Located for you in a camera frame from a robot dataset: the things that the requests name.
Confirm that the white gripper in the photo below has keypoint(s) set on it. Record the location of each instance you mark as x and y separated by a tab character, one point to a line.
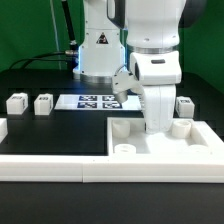
158	75

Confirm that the white square table top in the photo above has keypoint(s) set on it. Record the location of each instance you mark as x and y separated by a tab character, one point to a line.
127	137

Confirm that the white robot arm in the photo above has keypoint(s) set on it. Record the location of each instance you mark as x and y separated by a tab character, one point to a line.
132	44

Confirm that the white sheet with markers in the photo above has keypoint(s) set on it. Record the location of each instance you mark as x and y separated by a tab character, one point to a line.
96	102

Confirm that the white U-shaped obstacle fence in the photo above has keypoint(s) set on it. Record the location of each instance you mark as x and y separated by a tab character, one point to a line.
110	168

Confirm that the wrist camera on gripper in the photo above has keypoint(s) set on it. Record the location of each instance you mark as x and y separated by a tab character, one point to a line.
122	82

